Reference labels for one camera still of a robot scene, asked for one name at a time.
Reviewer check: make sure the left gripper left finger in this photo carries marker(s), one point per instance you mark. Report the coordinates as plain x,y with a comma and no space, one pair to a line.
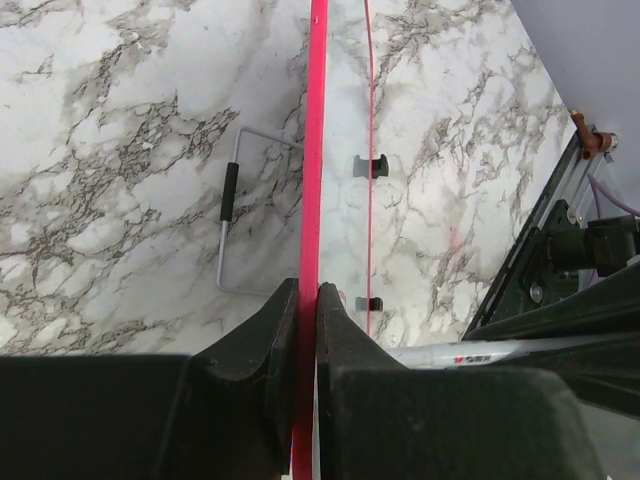
224,413

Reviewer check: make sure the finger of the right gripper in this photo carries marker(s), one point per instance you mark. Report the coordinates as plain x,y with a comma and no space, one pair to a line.
591,341

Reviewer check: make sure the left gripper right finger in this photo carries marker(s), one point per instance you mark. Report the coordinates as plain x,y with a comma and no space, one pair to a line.
381,420

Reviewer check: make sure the white marker pen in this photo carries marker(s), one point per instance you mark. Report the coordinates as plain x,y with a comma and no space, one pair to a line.
455,355

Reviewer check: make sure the pink framed whiteboard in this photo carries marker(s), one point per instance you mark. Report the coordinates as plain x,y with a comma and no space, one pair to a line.
336,223

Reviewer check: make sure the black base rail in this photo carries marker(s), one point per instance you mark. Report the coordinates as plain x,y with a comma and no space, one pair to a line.
578,234

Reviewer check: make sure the copper cable connector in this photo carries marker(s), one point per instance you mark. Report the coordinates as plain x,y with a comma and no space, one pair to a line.
592,142

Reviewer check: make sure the wire whiteboard stand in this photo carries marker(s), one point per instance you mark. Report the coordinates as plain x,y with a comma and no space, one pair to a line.
227,204

